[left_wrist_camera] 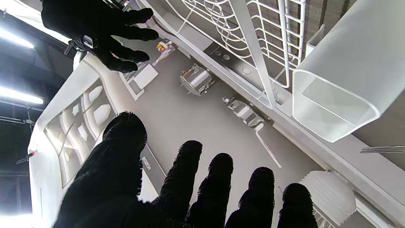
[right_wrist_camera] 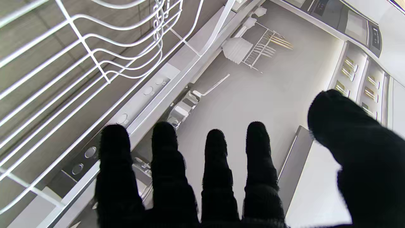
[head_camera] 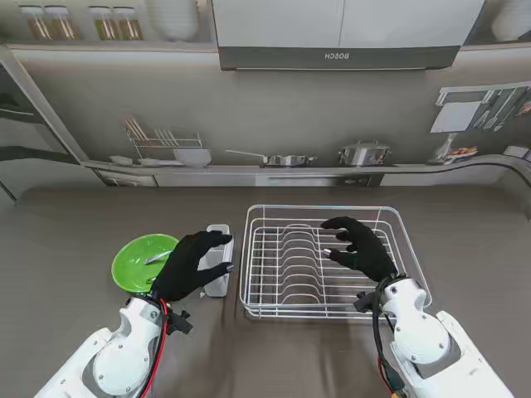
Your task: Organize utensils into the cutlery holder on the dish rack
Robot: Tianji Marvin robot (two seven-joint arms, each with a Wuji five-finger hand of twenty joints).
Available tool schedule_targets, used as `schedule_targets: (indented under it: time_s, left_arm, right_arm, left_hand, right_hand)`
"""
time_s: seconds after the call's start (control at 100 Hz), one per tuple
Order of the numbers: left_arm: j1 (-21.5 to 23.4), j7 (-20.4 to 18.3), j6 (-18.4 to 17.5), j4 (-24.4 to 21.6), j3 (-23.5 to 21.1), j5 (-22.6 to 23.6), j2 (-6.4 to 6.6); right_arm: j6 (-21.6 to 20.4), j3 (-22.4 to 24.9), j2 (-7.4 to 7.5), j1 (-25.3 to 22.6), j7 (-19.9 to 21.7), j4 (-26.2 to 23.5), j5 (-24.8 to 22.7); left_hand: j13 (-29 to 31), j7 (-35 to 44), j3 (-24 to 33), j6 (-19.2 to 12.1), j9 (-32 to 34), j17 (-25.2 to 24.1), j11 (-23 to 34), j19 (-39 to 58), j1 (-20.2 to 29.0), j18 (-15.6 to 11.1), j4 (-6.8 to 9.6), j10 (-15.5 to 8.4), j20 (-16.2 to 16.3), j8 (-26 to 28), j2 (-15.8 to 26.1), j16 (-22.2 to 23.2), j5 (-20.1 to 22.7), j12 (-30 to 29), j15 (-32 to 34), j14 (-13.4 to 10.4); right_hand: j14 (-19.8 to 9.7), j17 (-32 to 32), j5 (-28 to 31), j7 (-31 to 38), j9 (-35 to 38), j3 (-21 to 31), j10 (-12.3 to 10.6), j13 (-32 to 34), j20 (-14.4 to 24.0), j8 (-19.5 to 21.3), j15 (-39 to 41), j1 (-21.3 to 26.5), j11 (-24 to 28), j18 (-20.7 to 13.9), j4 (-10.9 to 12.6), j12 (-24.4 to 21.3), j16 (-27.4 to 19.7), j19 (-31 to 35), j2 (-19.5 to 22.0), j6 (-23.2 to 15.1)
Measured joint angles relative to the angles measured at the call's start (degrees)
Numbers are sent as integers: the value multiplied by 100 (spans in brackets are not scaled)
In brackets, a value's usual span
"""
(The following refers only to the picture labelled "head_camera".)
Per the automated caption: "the printed kitchen backdrop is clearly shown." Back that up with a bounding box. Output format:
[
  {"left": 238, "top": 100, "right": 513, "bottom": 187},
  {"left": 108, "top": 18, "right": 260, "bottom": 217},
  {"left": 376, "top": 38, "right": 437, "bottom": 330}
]
[{"left": 0, "top": 0, "right": 531, "bottom": 204}]

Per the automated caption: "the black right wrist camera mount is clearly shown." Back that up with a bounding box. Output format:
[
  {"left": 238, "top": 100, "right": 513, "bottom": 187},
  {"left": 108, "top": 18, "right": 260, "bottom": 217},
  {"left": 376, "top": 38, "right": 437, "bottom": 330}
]
[{"left": 352, "top": 291, "right": 377, "bottom": 313}]

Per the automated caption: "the black arm cable with connector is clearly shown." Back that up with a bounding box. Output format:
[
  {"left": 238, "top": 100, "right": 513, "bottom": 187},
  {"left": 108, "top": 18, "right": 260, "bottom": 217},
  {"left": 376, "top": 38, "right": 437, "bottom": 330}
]
[{"left": 370, "top": 285, "right": 410, "bottom": 398}]

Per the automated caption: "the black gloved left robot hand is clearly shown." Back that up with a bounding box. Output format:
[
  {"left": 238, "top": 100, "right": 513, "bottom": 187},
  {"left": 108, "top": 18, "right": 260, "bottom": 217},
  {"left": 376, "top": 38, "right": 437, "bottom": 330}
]
[{"left": 149, "top": 231, "right": 234, "bottom": 303}]

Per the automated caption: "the white wire dish rack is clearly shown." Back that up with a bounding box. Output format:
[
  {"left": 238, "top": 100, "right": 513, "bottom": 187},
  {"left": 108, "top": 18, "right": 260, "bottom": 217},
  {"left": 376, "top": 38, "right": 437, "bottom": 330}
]
[{"left": 238, "top": 204, "right": 432, "bottom": 321}]

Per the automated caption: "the white plastic utensil holder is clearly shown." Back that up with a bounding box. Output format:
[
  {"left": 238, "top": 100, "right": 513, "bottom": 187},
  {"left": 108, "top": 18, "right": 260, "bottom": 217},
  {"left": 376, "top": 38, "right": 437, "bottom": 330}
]
[{"left": 197, "top": 223, "right": 236, "bottom": 299}]

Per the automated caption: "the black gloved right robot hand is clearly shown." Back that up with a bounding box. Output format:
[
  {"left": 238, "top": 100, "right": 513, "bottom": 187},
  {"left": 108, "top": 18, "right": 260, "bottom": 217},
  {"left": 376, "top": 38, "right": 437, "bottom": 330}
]
[{"left": 319, "top": 216, "right": 400, "bottom": 283}]

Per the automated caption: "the red and black arm cable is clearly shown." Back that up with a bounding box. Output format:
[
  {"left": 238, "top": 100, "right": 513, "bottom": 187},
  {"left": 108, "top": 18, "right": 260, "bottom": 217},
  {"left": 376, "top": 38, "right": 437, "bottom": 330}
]
[{"left": 143, "top": 298, "right": 175, "bottom": 398}]

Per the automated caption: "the green plastic plate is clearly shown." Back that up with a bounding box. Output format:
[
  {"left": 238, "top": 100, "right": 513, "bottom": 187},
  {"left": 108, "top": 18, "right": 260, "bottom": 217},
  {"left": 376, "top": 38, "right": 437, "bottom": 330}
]
[{"left": 110, "top": 233, "right": 180, "bottom": 294}]

